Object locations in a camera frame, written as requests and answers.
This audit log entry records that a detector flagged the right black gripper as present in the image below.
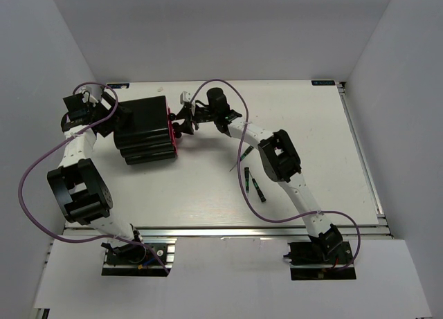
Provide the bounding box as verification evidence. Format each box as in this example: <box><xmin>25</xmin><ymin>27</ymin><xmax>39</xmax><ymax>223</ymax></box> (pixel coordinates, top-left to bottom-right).
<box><xmin>174</xmin><ymin>106</ymin><xmax>218</xmax><ymax>135</ymax></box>

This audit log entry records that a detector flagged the small precision screwdriver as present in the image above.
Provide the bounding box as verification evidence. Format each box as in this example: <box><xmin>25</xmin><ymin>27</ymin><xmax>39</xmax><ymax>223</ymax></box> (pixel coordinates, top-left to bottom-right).
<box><xmin>230</xmin><ymin>145</ymin><xmax>254</xmax><ymax>172</ymax></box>
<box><xmin>252</xmin><ymin>178</ymin><xmax>266</xmax><ymax>203</ymax></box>
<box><xmin>244</xmin><ymin>167</ymin><xmax>250</xmax><ymax>194</ymax></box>

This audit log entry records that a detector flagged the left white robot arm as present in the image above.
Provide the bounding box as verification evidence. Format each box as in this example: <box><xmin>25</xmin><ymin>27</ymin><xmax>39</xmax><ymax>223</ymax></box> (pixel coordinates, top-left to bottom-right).
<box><xmin>47</xmin><ymin>87</ymin><xmax>146</xmax><ymax>263</ymax></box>

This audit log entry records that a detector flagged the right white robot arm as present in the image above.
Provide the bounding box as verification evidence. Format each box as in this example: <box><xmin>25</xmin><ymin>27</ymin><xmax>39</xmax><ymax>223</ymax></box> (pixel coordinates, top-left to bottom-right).
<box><xmin>172</xmin><ymin>87</ymin><xmax>343</xmax><ymax>263</ymax></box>

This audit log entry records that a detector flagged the black drawer cabinet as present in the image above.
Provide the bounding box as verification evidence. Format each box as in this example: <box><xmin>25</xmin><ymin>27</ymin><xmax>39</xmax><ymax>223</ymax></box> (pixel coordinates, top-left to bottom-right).
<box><xmin>114</xmin><ymin>95</ymin><xmax>175</xmax><ymax>165</ymax></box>

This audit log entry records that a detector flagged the blue label sticker left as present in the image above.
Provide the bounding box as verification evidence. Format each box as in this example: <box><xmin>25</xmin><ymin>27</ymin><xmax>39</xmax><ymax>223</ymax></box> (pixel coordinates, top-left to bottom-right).
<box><xmin>107</xmin><ymin>83</ymin><xmax>129</xmax><ymax>89</ymax></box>

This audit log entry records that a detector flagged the blue label sticker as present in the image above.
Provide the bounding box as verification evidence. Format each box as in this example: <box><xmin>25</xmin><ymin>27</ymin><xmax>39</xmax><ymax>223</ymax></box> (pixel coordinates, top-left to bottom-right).
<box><xmin>107</xmin><ymin>83</ymin><xmax>129</xmax><ymax>89</ymax></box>
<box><xmin>311</xmin><ymin>80</ymin><xmax>336</xmax><ymax>86</ymax></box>

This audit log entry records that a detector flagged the blue label sticker right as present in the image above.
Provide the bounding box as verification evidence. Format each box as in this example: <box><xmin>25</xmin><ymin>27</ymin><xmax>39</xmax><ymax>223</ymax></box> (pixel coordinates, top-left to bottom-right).
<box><xmin>311</xmin><ymin>80</ymin><xmax>336</xmax><ymax>86</ymax></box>

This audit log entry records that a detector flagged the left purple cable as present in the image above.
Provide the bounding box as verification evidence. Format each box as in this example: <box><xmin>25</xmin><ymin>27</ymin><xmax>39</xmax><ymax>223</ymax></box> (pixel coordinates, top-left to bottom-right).
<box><xmin>17</xmin><ymin>82</ymin><xmax>170</xmax><ymax>275</ymax></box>

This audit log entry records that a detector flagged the purple cable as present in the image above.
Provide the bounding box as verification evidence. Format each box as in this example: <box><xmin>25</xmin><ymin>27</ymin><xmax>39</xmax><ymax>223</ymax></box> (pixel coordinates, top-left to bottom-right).
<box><xmin>192</xmin><ymin>78</ymin><xmax>363</xmax><ymax>272</ymax></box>
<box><xmin>17</xmin><ymin>82</ymin><xmax>170</xmax><ymax>275</ymax></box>

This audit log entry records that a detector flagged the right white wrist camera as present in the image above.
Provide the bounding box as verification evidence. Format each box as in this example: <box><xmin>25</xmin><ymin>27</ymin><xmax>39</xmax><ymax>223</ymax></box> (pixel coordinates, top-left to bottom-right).
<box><xmin>179</xmin><ymin>91</ymin><xmax>192</xmax><ymax>106</ymax></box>

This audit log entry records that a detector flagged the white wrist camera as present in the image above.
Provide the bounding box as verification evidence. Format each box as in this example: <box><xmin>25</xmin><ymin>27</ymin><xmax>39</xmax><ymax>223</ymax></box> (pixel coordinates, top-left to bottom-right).
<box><xmin>75</xmin><ymin>84</ymin><xmax>102</xmax><ymax>96</ymax></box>
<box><xmin>179</xmin><ymin>91</ymin><xmax>192</xmax><ymax>106</ymax></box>

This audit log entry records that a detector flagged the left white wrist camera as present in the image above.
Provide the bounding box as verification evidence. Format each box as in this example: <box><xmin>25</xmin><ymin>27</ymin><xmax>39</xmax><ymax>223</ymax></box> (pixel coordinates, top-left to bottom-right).
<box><xmin>75</xmin><ymin>84</ymin><xmax>102</xmax><ymax>96</ymax></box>

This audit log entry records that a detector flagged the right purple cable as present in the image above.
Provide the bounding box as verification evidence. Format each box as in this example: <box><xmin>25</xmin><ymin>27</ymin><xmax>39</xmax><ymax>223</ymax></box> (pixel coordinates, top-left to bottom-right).
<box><xmin>192</xmin><ymin>78</ymin><xmax>363</xmax><ymax>272</ymax></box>

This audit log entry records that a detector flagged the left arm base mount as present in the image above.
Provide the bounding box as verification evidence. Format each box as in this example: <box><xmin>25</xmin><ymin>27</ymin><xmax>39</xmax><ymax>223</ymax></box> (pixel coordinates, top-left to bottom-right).
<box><xmin>101</xmin><ymin>242</ymin><xmax>170</xmax><ymax>277</ymax></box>

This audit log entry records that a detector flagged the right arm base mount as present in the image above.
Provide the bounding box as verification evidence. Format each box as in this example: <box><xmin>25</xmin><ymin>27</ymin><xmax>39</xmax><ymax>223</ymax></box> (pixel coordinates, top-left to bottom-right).
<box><xmin>283</xmin><ymin>241</ymin><xmax>356</xmax><ymax>282</ymax></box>

